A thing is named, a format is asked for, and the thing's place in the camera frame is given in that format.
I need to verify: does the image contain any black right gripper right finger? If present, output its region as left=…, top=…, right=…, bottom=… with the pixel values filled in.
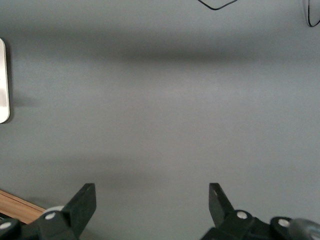
left=199, top=182, right=320, bottom=240

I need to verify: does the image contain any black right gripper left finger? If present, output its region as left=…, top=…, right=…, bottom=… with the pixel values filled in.
left=0, top=182, right=97, bottom=240

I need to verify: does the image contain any white tray edge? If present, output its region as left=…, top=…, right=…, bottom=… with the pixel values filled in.
left=0, top=37, right=11, bottom=124

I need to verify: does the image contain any thin black cable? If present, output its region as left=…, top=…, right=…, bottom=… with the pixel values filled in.
left=198, top=0, right=238, bottom=11

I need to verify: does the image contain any black looped cable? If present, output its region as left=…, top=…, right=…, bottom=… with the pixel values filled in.
left=306, top=0, right=320, bottom=28

